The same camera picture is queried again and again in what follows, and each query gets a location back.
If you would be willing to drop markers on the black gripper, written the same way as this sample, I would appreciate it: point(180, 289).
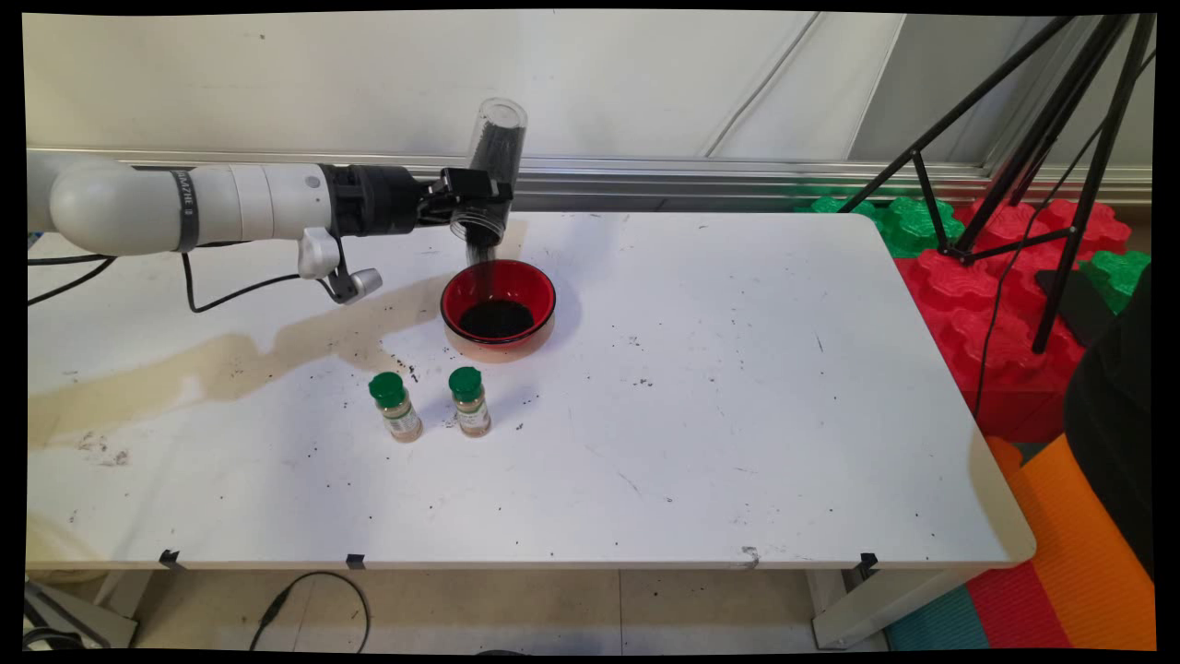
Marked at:
point(373, 201)

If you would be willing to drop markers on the clear jar with black seeds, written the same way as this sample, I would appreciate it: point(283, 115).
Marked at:
point(498, 138)

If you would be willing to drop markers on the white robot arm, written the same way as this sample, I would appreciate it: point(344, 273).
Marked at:
point(120, 207)

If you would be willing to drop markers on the red and black bowl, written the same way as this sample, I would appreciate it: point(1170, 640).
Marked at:
point(489, 286)

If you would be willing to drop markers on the green-capped spice bottle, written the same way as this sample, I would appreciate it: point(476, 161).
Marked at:
point(471, 412)
point(400, 420)

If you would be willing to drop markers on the green foam block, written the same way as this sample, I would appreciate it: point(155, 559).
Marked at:
point(1115, 272)
point(913, 226)

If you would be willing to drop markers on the red foam block pile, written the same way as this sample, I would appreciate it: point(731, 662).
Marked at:
point(1005, 387)

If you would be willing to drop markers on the white table leg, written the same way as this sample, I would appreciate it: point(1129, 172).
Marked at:
point(867, 613)

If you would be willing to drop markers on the grey metal table foot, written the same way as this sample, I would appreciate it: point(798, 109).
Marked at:
point(101, 627)

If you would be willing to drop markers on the black tripod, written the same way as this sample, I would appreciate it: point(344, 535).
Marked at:
point(1062, 92)

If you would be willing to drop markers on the teal foam mat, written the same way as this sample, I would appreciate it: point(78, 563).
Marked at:
point(936, 627)

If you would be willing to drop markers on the black fabric object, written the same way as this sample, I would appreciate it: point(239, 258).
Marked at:
point(1115, 415)

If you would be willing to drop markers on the red foam mat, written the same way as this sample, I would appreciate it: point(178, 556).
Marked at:
point(1014, 609)

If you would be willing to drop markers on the orange foam mat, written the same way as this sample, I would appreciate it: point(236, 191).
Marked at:
point(1088, 572)

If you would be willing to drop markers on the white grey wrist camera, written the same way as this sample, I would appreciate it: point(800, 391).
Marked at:
point(318, 254)

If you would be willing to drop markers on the aluminium wall rail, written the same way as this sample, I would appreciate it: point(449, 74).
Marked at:
point(691, 175)

